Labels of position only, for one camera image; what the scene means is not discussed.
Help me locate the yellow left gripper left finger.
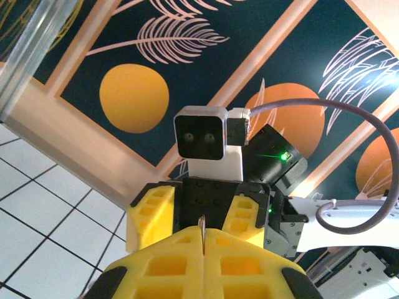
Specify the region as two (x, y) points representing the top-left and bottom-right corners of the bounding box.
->
(81, 226), (206, 299)

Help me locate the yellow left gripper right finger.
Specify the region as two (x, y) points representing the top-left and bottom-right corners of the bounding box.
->
(204, 228), (324, 299)

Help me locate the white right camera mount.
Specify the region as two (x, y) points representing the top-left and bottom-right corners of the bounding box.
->
(188, 145), (244, 182)

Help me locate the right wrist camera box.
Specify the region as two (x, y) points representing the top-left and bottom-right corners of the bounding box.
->
(173, 105), (252, 161)

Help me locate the aluminium corner post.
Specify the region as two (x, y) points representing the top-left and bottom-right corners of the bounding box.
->
(0, 0), (80, 124)

